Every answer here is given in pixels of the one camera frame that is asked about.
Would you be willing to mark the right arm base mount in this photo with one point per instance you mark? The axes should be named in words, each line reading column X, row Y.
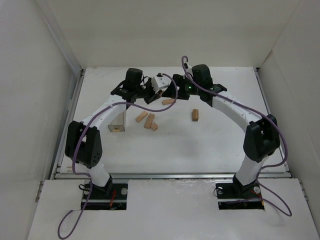
column 232, row 197

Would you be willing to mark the long wood block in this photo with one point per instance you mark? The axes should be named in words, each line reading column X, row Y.
column 149, row 121

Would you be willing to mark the wood block numbered twelve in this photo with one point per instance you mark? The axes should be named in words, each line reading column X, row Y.
column 195, row 115

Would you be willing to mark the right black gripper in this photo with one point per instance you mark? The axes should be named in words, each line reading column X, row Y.
column 175, row 88

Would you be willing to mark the small wood cube block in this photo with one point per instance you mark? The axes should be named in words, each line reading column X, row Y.
column 154, row 126

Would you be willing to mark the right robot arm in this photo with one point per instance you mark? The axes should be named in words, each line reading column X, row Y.
column 262, row 136

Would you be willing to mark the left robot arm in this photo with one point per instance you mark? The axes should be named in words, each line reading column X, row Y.
column 84, row 142

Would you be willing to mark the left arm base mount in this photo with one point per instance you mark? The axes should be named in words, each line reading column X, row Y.
column 114, row 200

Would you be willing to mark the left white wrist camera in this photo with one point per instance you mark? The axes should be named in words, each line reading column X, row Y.
column 159, row 82

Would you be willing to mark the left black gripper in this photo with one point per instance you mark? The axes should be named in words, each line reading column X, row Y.
column 149, row 94

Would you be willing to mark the clear plastic box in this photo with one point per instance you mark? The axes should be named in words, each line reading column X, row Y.
column 119, row 122

